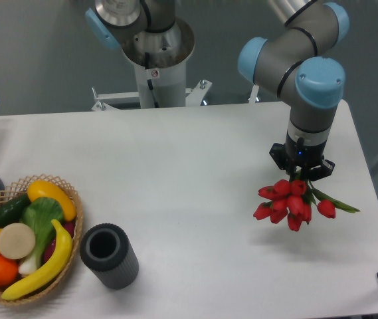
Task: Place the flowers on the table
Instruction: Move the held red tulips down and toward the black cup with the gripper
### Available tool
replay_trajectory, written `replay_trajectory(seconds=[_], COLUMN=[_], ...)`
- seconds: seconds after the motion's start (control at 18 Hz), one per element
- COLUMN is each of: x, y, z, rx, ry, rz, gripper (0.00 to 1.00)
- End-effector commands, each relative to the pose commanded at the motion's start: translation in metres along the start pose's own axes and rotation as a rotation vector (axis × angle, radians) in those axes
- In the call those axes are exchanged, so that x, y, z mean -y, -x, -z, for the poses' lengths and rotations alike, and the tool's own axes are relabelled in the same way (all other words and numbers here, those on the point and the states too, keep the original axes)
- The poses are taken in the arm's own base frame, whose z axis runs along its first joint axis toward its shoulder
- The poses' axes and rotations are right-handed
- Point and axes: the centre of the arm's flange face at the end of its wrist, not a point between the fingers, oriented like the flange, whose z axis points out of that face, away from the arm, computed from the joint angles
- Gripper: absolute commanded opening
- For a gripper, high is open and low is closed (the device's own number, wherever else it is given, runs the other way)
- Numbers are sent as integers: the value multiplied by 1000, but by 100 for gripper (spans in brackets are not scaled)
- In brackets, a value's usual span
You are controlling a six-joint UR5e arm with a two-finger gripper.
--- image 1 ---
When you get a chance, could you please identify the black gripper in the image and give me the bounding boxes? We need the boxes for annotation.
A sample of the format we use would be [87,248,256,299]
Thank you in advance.
[269,130,335,181]

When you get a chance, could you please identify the red tulip bouquet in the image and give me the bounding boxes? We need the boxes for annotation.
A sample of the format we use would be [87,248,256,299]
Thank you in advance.
[253,171,359,232]

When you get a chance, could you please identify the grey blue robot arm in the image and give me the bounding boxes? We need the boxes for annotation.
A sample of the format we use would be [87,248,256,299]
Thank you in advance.
[238,1,349,181]

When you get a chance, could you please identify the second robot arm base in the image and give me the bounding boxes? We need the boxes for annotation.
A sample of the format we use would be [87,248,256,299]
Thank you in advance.
[85,1,195,68]

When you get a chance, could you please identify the white metal robot stand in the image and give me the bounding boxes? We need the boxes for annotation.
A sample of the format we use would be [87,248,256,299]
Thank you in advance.
[92,61,213,111]

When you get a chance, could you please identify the dark grey ribbed vase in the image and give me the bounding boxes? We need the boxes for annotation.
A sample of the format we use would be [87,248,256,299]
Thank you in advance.
[80,223,139,290]

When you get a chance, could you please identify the purple red vegetable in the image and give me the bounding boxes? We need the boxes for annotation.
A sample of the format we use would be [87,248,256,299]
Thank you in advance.
[43,221,75,264]

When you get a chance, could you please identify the yellow banana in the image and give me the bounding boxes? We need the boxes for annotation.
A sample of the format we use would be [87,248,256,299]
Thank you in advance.
[1,219,72,301]

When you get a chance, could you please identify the green bok choy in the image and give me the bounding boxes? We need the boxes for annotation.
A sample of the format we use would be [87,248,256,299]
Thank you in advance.
[19,197,64,276]

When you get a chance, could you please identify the dark green cucumber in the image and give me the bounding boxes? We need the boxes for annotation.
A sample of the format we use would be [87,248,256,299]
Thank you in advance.
[0,193,31,229]

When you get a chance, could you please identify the beige round disc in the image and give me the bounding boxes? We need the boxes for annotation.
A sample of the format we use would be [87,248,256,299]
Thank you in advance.
[0,223,36,260]

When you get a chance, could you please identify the woven wicker basket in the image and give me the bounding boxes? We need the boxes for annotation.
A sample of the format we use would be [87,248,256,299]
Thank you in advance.
[0,174,84,306]

